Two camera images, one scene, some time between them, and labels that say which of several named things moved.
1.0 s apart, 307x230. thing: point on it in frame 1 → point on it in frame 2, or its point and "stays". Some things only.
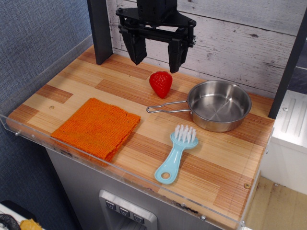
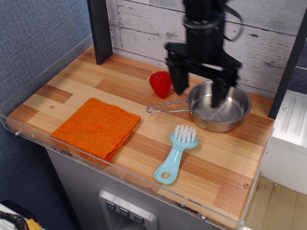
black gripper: (159, 19) → (205, 48)
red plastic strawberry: (161, 82) stays
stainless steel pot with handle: (216, 106) stays
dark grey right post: (290, 67) stays
